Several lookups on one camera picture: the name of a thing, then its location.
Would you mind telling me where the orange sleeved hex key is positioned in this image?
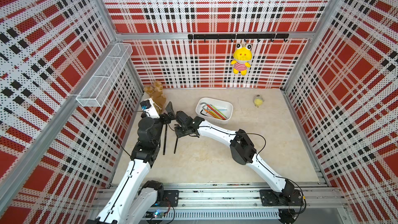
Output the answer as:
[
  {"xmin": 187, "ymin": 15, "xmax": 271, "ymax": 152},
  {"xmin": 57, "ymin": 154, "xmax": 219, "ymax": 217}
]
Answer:
[{"xmin": 204, "ymin": 109, "xmax": 219, "ymax": 119}]

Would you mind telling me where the red sleeved hex key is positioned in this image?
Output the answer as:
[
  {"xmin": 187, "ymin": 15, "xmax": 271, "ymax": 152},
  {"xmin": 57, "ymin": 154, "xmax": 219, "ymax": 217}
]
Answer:
[{"xmin": 201, "ymin": 102, "xmax": 226, "ymax": 120}]

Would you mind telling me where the green sleeved hex key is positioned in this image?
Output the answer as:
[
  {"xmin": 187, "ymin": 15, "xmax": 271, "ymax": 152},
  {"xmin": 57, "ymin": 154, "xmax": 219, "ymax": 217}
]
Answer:
[{"xmin": 211, "ymin": 105, "xmax": 227, "ymax": 119}]

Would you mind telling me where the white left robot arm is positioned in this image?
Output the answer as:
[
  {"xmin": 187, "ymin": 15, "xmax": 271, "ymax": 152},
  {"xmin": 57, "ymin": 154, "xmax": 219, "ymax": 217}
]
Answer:
[{"xmin": 86, "ymin": 99, "xmax": 175, "ymax": 224}]

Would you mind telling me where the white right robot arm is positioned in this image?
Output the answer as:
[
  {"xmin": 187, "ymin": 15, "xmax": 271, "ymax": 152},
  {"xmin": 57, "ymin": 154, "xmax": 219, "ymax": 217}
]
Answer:
[{"xmin": 174, "ymin": 111, "xmax": 306, "ymax": 206}]

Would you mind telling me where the large black hex key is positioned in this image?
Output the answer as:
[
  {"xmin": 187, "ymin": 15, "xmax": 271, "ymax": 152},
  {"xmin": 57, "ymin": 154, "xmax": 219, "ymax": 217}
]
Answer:
[
  {"xmin": 162, "ymin": 124, "xmax": 168, "ymax": 155},
  {"xmin": 174, "ymin": 138, "xmax": 179, "ymax": 154}
]

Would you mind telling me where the white plastic storage box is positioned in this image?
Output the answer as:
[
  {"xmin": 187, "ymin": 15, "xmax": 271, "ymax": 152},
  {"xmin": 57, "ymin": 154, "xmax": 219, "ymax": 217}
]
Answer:
[{"xmin": 195, "ymin": 97, "xmax": 234, "ymax": 124}]

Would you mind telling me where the brown teddy bear plush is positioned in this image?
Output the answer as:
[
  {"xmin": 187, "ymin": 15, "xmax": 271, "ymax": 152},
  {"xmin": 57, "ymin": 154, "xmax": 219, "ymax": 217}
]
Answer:
[{"xmin": 144, "ymin": 81, "xmax": 166, "ymax": 114}]

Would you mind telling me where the small yellow plush ball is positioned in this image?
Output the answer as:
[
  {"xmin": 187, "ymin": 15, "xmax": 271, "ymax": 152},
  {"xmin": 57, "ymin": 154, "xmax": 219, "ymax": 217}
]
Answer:
[{"xmin": 254, "ymin": 95, "xmax": 264, "ymax": 107}]

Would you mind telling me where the yellow frog plush toy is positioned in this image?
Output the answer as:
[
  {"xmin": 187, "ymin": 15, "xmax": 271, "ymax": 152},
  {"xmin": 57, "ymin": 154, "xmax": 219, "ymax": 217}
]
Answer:
[{"xmin": 231, "ymin": 43, "xmax": 252, "ymax": 76}]

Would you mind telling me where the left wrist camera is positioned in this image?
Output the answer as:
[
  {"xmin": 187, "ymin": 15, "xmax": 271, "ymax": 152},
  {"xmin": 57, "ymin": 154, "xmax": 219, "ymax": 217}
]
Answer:
[{"xmin": 140, "ymin": 98, "xmax": 160, "ymax": 119}]

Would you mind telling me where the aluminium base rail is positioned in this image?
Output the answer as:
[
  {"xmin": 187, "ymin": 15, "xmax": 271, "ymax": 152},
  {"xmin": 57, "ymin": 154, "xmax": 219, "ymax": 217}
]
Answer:
[{"xmin": 144, "ymin": 183, "xmax": 353, "ymax": 224}]

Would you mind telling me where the black hook rail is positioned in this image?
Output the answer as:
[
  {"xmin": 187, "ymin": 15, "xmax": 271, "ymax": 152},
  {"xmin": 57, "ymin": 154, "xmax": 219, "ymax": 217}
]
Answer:
[{"xmin": 188, "ymin": 33, "xmax": 290, "ymax": 40}]

